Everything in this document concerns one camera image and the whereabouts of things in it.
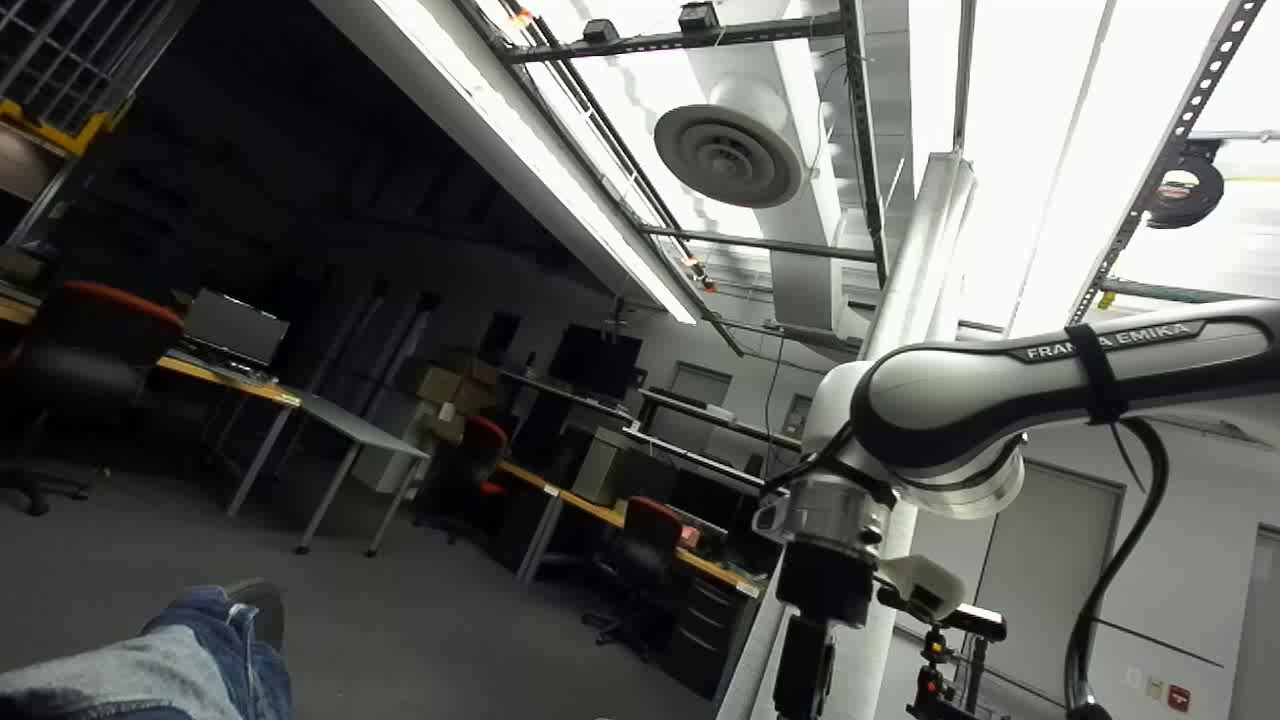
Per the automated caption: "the wooden desk left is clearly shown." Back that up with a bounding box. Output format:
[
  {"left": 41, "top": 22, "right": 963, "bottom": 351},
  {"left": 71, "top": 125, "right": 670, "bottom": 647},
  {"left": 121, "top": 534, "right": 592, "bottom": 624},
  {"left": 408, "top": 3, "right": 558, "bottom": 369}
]
[{"left": 148, "top": 350, "right": 431, "bottom": 560}]

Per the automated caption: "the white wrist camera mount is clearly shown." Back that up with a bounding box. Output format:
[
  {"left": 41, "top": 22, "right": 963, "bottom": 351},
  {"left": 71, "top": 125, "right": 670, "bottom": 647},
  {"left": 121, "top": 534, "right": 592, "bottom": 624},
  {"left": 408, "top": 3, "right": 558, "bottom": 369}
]
[{"left": 871, "top": 553, "right": 968, "bottom": 628}]

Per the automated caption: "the blue denim jacket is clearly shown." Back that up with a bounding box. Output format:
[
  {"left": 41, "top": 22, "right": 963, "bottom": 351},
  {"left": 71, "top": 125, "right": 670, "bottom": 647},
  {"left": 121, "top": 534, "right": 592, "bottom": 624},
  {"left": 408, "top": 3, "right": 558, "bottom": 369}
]
[{"left": 0, "top": 582, "right": 299, "bottom": 720}]

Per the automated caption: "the red black office chair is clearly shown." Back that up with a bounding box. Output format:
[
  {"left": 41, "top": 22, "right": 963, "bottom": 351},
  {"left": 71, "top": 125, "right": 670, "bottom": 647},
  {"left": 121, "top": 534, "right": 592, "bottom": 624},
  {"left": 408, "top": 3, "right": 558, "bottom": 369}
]
[
  {"left": 445, "top": 409, "right": 518, "bottom": 536},
  {"left": 582, "top": 493, "right": 691, "bottom": 661},
  {"left": 0, "top": 275, "right": 188, "bottom": 522}
]

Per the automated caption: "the black velcro strap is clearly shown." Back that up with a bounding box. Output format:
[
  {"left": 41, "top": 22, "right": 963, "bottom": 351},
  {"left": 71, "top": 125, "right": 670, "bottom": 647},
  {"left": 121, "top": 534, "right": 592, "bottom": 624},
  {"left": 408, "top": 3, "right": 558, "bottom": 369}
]
[{"left": 1060, "top": 321, "right": 1131, "bottom": 429}]

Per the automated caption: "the round ceiling air vent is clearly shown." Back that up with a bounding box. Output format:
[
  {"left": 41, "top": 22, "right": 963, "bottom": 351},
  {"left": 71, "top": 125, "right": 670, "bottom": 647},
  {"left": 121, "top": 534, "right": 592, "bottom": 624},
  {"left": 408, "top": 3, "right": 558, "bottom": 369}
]
[{"left": 647, "top": 102, "right": 808, "bottom": 212}]

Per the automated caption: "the long ceiling light fixture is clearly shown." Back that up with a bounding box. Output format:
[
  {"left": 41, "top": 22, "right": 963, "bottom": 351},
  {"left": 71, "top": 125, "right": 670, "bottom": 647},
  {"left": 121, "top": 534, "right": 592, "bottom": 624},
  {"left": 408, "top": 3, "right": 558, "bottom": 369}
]
[{"left": 310, "top": 0, "right": 707, "bottom": 327}]

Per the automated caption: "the black stand with red parts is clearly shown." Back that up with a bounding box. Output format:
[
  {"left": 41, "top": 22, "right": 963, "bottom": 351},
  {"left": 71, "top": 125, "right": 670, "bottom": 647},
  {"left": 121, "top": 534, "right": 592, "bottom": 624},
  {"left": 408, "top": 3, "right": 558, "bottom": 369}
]
[{"left": 908, "top": 601, "right": 1011, "bottom": 720}]

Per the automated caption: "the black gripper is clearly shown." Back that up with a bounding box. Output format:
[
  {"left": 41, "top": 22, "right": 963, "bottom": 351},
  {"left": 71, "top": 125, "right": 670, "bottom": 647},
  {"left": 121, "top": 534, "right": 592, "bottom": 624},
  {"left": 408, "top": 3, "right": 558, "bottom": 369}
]
[{"left": 770, "top": 536, "right": 881, "bottom": 720}]

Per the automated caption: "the cardboard box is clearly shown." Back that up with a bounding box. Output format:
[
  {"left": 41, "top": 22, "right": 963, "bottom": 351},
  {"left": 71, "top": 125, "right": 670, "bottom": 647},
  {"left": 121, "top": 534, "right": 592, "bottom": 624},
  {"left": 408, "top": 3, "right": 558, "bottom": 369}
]
[{"left": 408, "top": 362, "right": 473, "bottom": 450}]

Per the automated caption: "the black tape roll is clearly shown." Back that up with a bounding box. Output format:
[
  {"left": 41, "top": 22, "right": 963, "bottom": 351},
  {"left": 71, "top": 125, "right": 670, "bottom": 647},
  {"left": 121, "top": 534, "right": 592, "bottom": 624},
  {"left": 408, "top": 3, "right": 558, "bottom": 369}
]
[{"left": 1142, "top": 138, "right": 1229, "bottom": 231}]

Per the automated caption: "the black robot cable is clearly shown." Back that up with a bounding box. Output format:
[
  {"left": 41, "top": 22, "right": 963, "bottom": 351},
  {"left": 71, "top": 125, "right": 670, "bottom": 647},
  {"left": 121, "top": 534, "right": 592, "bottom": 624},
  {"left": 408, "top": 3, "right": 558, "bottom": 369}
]
[{"left": 1060, "top": 412, "right": 1175, "bottom": 720}]

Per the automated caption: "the perforated metal rail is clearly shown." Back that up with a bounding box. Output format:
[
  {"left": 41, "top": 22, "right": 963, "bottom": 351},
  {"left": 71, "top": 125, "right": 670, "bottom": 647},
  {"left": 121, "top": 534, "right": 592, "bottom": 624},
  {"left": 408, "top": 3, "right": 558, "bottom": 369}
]
[{"left": 1060, "top": 0, "right": 1272, "bottom": 334}]

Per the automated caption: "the black ceiling camera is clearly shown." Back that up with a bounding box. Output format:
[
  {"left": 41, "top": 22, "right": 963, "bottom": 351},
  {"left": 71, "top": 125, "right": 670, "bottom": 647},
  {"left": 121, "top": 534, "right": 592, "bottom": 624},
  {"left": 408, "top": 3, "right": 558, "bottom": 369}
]
[{"left": 670, "top": 0, "right": 729, "bottom": 44}]

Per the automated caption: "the wire storage rack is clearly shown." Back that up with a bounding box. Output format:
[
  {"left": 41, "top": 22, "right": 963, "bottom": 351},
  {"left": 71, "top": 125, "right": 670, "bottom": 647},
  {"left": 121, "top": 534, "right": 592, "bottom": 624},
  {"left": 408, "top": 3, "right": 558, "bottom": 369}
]
[{"left": 0, "top": 0, "right": 130, "bottom": 265}]

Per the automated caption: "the long wooden desk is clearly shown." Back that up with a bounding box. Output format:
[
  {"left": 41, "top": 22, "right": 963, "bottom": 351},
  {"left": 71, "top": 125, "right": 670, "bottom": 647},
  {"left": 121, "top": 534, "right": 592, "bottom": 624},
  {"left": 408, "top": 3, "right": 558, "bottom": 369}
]
[{"left": 493, "top": 456, "right": 768, "bottom": 697}]

